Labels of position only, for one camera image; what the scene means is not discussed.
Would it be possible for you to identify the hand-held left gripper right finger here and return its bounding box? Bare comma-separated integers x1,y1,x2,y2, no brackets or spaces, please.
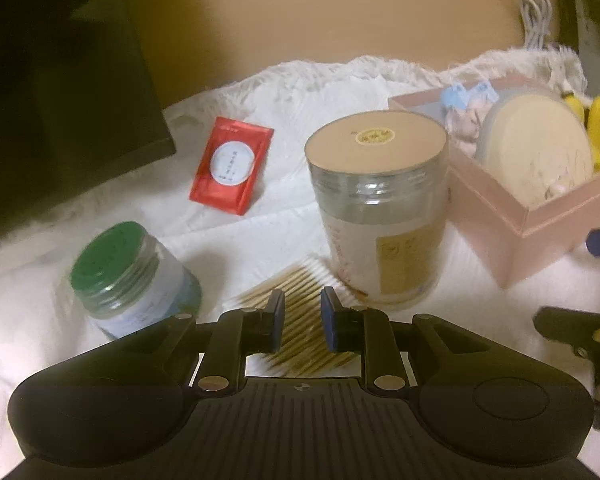
320,287,481,394

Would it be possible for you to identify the green lidded glass jar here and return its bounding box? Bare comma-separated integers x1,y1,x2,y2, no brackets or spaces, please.
62,221,203,339

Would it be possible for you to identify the black monitor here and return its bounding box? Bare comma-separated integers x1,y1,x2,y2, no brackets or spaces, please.
0,0,177,257

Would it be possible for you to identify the cream oval zip case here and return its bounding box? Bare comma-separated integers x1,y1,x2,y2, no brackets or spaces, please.
474,87,596,209

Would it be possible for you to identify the cotton swab pack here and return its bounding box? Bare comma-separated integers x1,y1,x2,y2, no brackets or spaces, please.
224,254,362,379

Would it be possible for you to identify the beige lidded plastic jar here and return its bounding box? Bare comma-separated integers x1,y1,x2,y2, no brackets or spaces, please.
303,112,450,307

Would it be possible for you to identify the white textured cloth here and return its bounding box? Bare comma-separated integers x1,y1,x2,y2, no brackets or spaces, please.
0,45,600,461

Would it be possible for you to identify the white power cable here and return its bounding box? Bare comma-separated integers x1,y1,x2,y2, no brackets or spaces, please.
517,0,556,54

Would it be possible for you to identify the red foil packet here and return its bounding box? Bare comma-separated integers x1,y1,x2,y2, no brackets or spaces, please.
188,116,275,216

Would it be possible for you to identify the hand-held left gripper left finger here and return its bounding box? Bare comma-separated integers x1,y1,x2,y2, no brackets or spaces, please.
150,288,287,395

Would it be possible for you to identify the yellow soft toy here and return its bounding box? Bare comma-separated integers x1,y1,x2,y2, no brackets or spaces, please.
562,90,600,171

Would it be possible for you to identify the pink cardboard box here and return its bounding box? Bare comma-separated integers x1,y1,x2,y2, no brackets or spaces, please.
388,72,600,290

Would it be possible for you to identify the blue face mask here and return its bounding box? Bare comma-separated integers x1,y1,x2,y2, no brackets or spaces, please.
440,81,499,112

